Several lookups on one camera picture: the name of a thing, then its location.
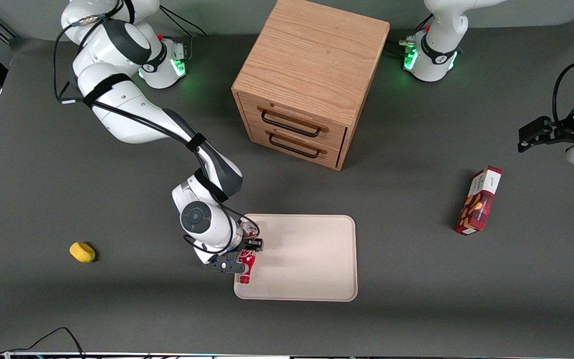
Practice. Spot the red coke bottle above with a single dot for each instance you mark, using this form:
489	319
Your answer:
247	264

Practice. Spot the wooden drawer cabinet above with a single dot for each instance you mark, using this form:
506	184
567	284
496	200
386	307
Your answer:
312	55

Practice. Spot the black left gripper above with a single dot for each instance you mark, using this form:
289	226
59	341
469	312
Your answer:
562	132

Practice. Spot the yellow sponge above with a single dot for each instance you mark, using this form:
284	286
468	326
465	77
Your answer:
82	252

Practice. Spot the red cookie box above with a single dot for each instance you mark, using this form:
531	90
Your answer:
479	202

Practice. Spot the beige plastic tray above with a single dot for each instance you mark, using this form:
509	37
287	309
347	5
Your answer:
307	259

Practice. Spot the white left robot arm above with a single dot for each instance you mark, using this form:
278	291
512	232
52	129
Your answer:
436	50

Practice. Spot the wooden drawer front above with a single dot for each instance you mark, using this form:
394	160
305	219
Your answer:
257	133
337	133

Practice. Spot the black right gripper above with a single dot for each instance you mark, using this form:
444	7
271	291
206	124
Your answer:
252	244

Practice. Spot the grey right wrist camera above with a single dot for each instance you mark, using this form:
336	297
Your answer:
206	253

